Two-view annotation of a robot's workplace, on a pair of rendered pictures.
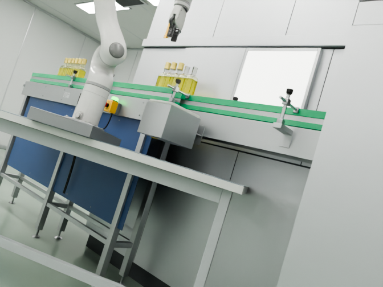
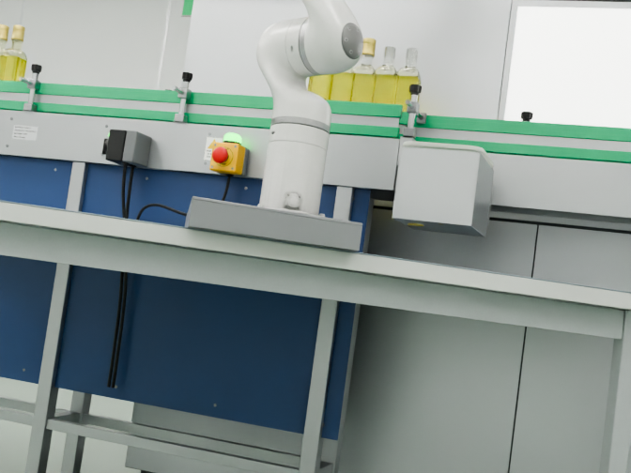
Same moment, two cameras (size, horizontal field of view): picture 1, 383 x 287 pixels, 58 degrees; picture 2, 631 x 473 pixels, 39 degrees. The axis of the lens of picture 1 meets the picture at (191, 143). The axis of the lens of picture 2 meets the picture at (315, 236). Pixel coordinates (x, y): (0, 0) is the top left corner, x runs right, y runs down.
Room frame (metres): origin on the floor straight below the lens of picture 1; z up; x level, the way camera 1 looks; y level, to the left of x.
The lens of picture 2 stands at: (-0.05, 1.13, 0.65)
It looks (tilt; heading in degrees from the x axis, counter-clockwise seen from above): 4 degrees up; 338
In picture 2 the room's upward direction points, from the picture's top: 8 degrees clockwise
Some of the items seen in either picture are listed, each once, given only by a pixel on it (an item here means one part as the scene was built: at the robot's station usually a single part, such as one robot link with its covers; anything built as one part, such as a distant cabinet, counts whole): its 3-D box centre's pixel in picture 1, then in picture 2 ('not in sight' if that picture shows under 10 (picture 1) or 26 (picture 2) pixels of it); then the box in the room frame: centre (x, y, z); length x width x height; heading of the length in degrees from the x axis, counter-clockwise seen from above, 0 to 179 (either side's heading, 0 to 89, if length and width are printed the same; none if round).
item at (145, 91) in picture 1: (85, 83); (84, 99); (2.42, 0.83, 1.09); 1.75 x 0.01 x 0.08; 49
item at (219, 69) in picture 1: (236, 77); (497, 64); (1.93, -0.13, 1.32); 0.90 x 0.03 x 0.34; 49
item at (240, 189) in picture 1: (130, 152); (250, 259); (2.27, 0.36, 0.73); 1.58 x 1.52 x 0.04; 77
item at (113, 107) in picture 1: (111, 107); (228, 160); (2.06, 0.52, 0.96); 0.07 x 0.07 x 0.07; 49
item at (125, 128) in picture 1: (85, 122); (96, 200); (2.46, 0.76, 0.84); 1.59 x 0.18 x 0.18; 49
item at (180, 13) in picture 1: (178, 16); not in sight; (1.79, 0.26, 1.49); 0.10 x 0.07 x 0.11; 161
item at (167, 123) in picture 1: (172, 127); (446, 194); (1.70, 0.11, 0.92); 0.27 x 0.17 x 0.15; 139
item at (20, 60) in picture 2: (79, 76); (11, 72); (2.75, 1.01, 1.19); 0.06 x 0.06 x 0.28; 49
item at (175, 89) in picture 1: (178, 92); (414, 114); (1.83, 0.15, 1.12); 0.17 x 0.03 x 0.12; 139
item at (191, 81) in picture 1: (187, 93); (405, 108); (1.96, 0.11, 1.16); 0.06 x 0.06 x 0.21; 49
